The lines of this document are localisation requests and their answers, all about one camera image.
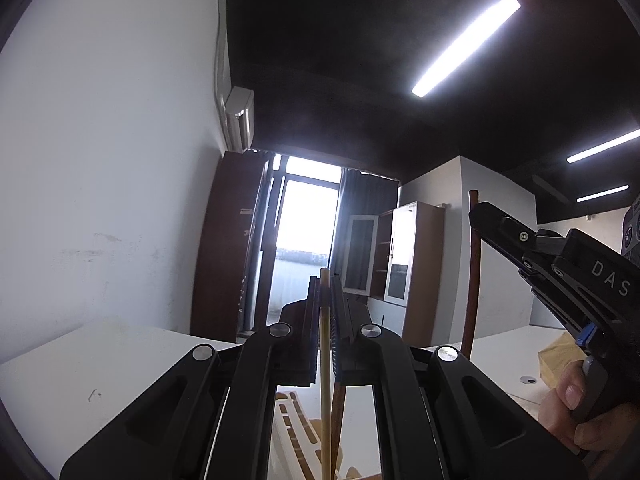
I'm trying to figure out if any white air conditioner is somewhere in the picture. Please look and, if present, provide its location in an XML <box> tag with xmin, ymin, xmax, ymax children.
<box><xmin>220</xmin><ymin>86</ymin><xmax>256</xmax><ymax>151</ymax></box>

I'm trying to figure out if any bright glass balcony door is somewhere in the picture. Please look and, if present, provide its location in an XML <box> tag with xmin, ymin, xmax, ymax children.
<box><xmin>255</xmin><ymin>152</ymin><xmax>343</xmax><ymax>333</ymax></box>

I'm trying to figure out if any white cabinet with wooden side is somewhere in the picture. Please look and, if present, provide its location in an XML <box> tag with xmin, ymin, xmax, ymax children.
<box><xmin>382</xmin><ymin>201</ymin><xmax>446</xmax><ymax>346</ymax></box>

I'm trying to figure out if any person's right hand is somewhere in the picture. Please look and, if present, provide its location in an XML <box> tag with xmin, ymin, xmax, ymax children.
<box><xmin>537</xmin><ymin>357</ymin><xmax>640</xmax><ymax>456</ymax></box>

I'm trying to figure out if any long ceiling light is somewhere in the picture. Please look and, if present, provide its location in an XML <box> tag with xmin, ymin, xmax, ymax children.
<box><xmin>576</xmin><ymin>185</ymin><xmax>630</xmax><ymax>203</ymax></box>
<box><xmin>566</xmin><ymin>129</ymin><xmax>640</xmax><ymax>164</ymax></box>
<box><xmin>411</xmin><ymin>0</ymin><xmax>522</xmax><ymax>98</ymax></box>

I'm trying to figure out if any dark curtain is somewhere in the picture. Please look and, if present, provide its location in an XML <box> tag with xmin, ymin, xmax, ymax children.
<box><xmin>327</xmin><ymin>167</ymin><xmax>401</xmax><ymax>301</ymax></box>

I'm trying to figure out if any brown paper envelope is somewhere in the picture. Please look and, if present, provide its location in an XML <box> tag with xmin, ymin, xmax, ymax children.
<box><xmin>537</xmin><ymin>332</ymin><xmax>590</xmax><ymax>392</ymax></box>

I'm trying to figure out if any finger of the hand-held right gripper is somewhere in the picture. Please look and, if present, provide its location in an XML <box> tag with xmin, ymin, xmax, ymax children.
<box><xmin>519</xmin><ymin>256</ymin><xmax>602</xmax><ymax>337</ymax></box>
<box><xmin>468</xmin><ymin>201</ymin><xmax>562</xmax><ymax>272</ymax></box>

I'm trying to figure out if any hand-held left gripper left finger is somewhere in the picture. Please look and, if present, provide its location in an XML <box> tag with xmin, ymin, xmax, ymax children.
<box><xmin>60</xmin><ymin>275</ymin><xmax>322</xmax><ymax>480</ymax></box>

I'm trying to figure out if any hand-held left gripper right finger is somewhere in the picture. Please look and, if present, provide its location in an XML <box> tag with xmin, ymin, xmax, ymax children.
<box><xmin>330</xmin><ymin>274</ymin><xmax>590</xmax><ymax>480</ymax></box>

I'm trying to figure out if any grey glass-door cabinet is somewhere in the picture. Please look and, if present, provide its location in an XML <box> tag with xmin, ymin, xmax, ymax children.
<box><xmin>342</xmin><ymin>212</ymin><xmax>393</xmax><ymax>298</ymax></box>

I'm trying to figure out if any light bamboo chopstick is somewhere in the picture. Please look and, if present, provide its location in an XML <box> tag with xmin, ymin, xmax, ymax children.
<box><xmin>319</xmin><ymin>267</ymin><xmax>332</xmax><ymax>480</ymax></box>

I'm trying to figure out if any dark wooden cabinet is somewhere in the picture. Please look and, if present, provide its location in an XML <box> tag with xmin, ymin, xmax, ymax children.
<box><xmin>190</xmin><ymin>150</ymin><xmax>271</xmax><ymax>343</ymax></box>

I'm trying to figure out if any cream plastic chopstick holder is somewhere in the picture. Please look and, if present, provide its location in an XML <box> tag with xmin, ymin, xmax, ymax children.
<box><xmin>270</xmin><ymin>391</ymin><xmax>383</xmax><ymax>480</ymax></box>

